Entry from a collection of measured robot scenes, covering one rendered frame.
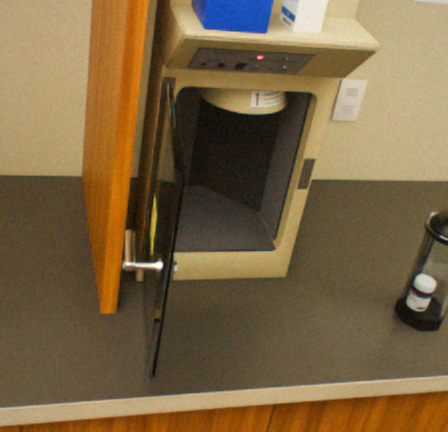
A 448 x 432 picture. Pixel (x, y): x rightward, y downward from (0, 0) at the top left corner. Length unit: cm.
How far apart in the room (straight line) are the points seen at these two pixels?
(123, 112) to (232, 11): 23
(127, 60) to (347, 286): 73
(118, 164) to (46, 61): 53
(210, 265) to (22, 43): 63
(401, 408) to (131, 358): 56
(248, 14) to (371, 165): 99
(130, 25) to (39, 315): 57
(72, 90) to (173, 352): 68
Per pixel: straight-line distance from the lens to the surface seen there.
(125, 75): 112
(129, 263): 107
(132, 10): 108
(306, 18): 116
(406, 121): 198
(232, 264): 148
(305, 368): 135
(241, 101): 130
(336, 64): 122
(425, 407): 156
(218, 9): 108
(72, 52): 166
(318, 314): 148
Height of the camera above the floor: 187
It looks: 33 degrees down
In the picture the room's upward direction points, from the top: 11 degrees clockwise
